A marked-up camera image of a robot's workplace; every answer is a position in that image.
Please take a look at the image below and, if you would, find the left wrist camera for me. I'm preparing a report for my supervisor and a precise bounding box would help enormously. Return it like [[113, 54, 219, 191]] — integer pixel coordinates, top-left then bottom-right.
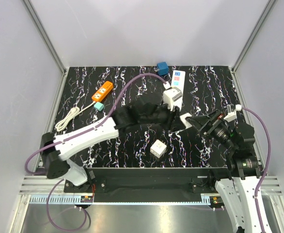
[[163, 87, 183, 111]]

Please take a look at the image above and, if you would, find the white cube adapter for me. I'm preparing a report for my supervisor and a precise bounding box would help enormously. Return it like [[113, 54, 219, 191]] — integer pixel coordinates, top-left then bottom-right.
[[150, 140, 167, 159]]

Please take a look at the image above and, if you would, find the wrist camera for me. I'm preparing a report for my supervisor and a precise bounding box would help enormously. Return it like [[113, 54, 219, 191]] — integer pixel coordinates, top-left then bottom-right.
[[163, 87, 183, 111], [224, 104, 242, 122]]

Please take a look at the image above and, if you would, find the white multicolour power strip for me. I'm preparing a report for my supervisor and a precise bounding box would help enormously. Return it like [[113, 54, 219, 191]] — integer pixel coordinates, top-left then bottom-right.
[[171, 70, 186, 109]]

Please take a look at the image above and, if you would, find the orange power strip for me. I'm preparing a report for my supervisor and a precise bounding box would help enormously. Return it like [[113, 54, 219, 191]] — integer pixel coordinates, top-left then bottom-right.
[[92, 81, 113, 102]]

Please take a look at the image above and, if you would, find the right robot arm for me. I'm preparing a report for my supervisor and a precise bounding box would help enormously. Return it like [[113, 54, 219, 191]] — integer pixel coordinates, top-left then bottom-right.
[[186, 110, 272, 233]]

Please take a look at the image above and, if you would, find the teal plug adapter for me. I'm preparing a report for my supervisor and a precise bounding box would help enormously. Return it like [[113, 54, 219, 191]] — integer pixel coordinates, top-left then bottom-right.
[[94, 102, 105, 111]]

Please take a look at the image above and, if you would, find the white charger plug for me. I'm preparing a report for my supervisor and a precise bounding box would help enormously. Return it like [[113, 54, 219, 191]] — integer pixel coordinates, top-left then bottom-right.
[[180, 113, 192, 129]]

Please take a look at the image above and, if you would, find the white coiled power cord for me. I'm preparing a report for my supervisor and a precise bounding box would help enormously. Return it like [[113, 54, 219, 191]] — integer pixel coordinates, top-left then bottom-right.
[[55, 101, 95, 133]]

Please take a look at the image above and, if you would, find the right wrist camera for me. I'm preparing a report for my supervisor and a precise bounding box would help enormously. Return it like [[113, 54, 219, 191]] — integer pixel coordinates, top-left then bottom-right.
[[224, 104, 242, 122]]

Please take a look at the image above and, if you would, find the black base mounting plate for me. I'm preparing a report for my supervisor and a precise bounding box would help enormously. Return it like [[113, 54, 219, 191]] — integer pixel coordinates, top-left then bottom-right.
[[63, 166, 230, 203]]

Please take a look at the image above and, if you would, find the blue cube adapter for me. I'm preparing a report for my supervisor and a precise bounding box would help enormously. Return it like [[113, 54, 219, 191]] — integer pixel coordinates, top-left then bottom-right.
[[157, 62, 169, 76]]

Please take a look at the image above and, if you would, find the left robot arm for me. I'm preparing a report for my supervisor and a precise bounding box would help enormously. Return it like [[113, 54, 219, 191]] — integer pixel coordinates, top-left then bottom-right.
[[40, 102, 236, 192]]

